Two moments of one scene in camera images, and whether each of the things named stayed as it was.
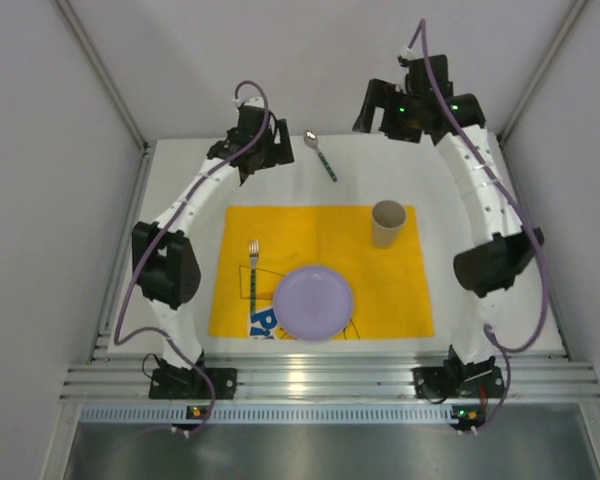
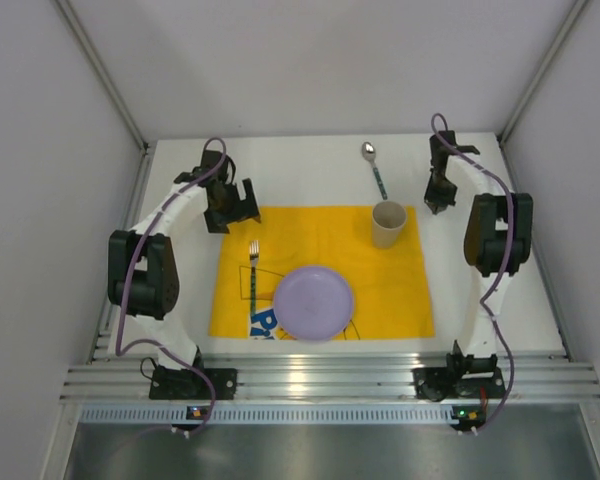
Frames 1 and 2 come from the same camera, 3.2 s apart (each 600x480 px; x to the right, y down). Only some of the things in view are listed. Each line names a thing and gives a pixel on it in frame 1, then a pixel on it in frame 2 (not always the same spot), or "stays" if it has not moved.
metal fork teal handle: [253, 246] stays
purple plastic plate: [313, 302] stays
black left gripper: [272, 150] -> [231, 208]
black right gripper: [375, 107] -> [439, 190]
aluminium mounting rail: [124, 376] stays
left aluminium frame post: [101, 70] stays
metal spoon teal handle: [311, 140] -> [368, 151]
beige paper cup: [387, 218] stays
